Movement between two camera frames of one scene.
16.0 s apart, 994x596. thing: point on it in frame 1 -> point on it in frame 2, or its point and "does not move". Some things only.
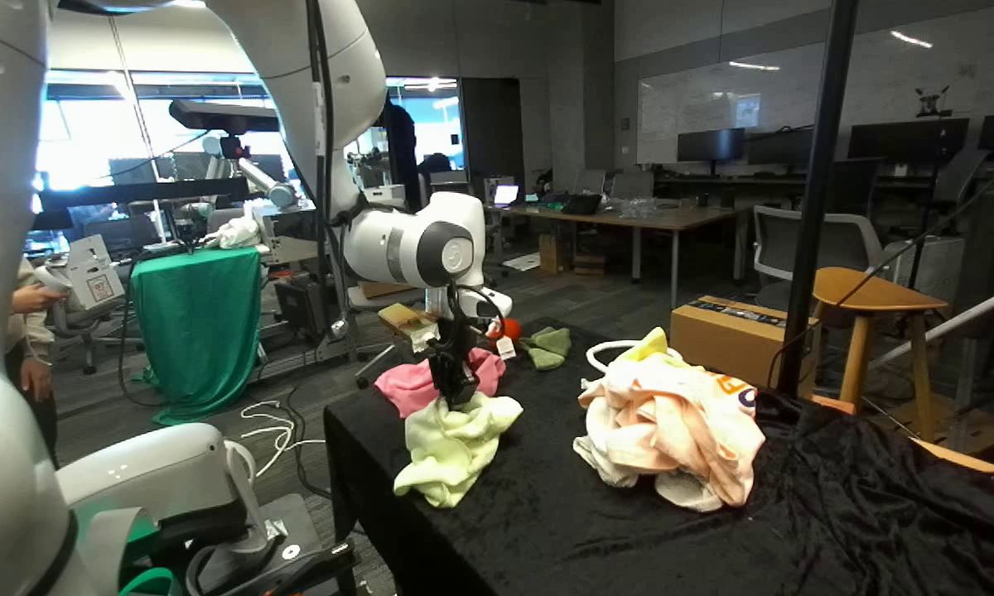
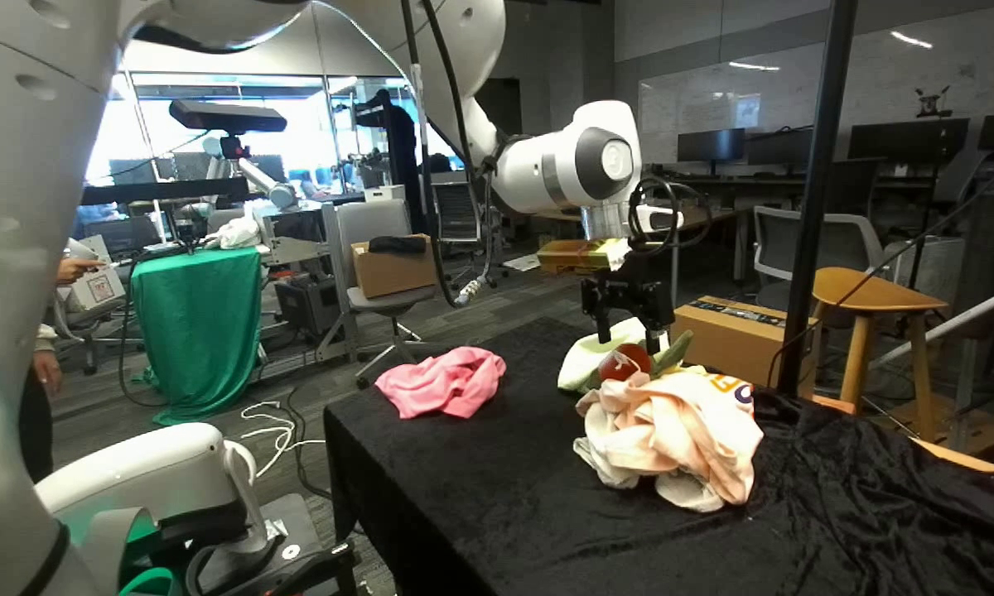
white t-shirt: x=682 y=424 does not move
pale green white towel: x=453 y=445 -> x=581 y=362
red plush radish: x=546 y=346 -> x=634 y=362
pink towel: x=417 y=386 does not move
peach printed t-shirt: x=658 y=423 does not move
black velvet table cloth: x=838 y=503 does not move
